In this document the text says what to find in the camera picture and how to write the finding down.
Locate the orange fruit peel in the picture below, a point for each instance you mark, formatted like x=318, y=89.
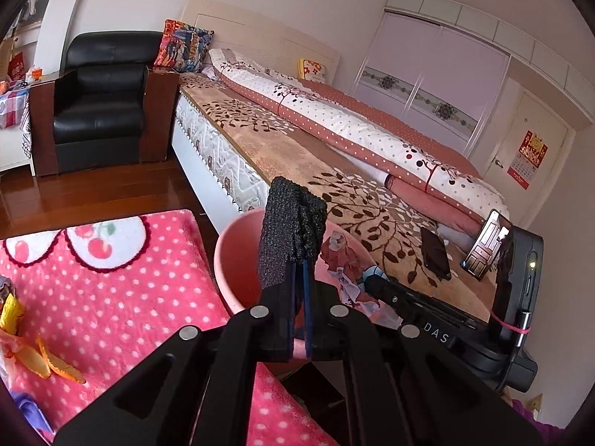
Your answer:
x=46, y=360

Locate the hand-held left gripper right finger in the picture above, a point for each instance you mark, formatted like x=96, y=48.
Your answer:
x=307, y=311

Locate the person's right forearm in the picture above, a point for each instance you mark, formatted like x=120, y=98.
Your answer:
x=544, y=427

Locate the white side table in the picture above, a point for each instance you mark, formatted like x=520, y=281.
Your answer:
x=11, y=153

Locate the black smartphone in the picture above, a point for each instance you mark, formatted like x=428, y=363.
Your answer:
x=437, y=253

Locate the white sliding door wardrobe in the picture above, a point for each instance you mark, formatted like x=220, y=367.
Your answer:
x=418, y=55

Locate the purple cloth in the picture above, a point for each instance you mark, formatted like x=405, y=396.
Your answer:
x=25, y=409

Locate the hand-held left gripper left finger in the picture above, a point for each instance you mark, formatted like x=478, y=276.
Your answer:
x=289, y=302

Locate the colourful printed pillow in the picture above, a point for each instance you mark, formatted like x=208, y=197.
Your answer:
x=183, y=46

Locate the framed wall picture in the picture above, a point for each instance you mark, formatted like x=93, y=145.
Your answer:
x=31, y=9

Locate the brown leaf pattern blanket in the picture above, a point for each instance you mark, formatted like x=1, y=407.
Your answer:
x=302, y=162

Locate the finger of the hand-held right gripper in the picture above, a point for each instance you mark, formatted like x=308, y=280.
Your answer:
x=418, y=309

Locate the yellow wrapper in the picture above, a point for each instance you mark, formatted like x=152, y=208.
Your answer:
x=10, y=313

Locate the black leather armchair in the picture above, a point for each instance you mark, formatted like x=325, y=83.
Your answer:
x=97, y=102

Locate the white floral quilt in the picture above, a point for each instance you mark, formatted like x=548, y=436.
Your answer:
x=325, y=107

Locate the white door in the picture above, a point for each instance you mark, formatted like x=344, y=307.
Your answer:
x=534, y=116

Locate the red wall calendar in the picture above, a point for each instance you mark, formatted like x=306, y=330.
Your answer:
x=529, y=158

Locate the white bed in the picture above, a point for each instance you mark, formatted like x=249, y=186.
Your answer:
x=209, y=148

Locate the black foam sponge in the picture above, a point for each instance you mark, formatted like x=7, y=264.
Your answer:
x=279, y=232

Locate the red paper bag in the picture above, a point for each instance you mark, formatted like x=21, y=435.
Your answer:
x=16, y=66

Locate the orange packet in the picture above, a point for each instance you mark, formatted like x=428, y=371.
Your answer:
x=35, y=73

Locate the pink plastic bin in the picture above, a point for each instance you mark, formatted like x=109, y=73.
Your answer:
x=232, y=265

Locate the pink polka dot blanket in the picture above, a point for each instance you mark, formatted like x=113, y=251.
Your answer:
x=116, y=288

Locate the yellow floral pillow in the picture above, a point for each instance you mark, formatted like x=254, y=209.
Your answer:
x=312, y=69

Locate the crumpled paper wrappers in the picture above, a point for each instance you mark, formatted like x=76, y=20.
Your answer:
x=344, y=255

